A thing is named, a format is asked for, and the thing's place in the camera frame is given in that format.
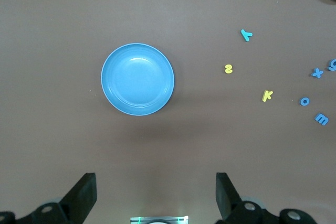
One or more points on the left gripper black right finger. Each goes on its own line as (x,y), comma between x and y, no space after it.
(225,195)

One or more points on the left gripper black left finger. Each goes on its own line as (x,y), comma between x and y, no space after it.
(84,192)

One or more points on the yellow foam letter k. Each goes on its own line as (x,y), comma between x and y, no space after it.
(267,95)

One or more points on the yellow foam letter s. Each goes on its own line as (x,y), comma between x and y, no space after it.
(228,68)

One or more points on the teal foam letter y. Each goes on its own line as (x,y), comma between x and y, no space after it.
(246,35)

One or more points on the blue foam letter o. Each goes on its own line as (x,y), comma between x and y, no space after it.
(301,101)

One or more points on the blue foam letter m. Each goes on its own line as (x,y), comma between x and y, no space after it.
(321,119)

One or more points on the blue plate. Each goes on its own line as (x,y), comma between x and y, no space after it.
(137,79)

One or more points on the brown table cover sheet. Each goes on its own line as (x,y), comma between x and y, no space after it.
(52,51)

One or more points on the blue foam letter x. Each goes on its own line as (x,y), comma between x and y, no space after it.
(317,73)

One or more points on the blue foam letter g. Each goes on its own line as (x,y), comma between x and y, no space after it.
(333,65)

